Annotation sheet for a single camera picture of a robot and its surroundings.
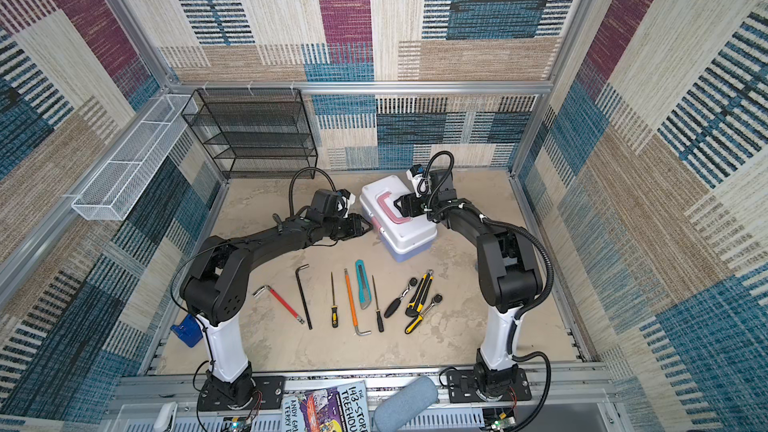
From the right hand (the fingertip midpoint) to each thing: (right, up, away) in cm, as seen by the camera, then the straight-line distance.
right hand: (406, 202), depth 97 cm
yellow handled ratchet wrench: (+8, -28, -10) cm, 31 cm away
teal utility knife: (-13, -24, -7) cm, 28 cm away
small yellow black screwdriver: (-21, -32, -13) cm, 40 cm away
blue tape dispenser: (-58, -33, -18) cm, 69 cm away
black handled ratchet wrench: (-4, -29, -10) cm, 31 cm away
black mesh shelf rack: (-55, +25, +14) cm, 62 cm away
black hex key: (-31, -28, -8) cm, 42 cm away
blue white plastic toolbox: (-1, -10, -9) cm, 14 cm away
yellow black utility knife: (+3, -27, -9) cm, 29 cm away
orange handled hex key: (-14, -35, -14) cm, 40 cm away
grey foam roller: (-2, -46, -28) cm, 54 cm away
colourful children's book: (-16, -47, -27) cm, 57 cm away
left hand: (-11, -6, -4) cm, 13 cm away
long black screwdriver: (-9, -31, -12) cm, 35 cm away
